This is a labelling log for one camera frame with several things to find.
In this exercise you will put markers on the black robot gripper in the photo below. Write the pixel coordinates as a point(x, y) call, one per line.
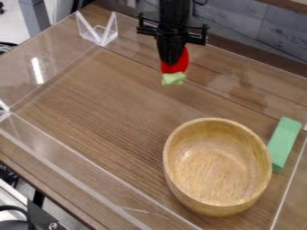
point(190, 32)

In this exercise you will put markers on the red plush strawberry green leaf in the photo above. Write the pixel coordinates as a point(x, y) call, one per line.
point(173, 73)

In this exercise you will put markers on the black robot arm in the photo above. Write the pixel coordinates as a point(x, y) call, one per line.
point(174, 12)

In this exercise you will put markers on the clear acrylic tray walls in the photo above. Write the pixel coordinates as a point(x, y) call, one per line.
point(89, 116)

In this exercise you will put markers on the wooden bowl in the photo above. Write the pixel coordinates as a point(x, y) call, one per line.
point(217, 166)

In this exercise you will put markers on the green rectangular block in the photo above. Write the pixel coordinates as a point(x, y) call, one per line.
point(282, 142)

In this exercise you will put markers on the clear acrylic corner bracket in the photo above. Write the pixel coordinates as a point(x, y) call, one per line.
point(100, 35)

